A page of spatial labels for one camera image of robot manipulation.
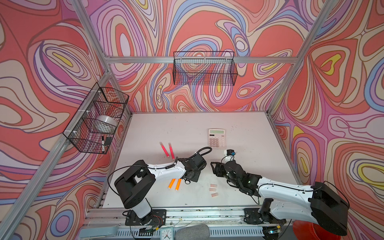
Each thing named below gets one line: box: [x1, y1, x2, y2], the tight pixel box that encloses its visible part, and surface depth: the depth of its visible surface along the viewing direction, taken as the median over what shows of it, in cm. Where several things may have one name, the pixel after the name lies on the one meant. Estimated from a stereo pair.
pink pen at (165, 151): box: [161, 144, 170, 158], surface depth 99 cm
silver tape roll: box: [96, 115, 118, 127], surface depth 74 cm
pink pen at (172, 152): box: [169, 145, 176, 160], surface depth 98 cm
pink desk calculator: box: [208, 128, 226, 149], surface depth 103 cm
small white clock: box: [160, 227, 174, 240], surface depth 69 cm
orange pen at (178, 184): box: [175, 178, 182, 191], surface depth 85 cm
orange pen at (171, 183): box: [168, 178, 177, 189], surface depth 86 cm
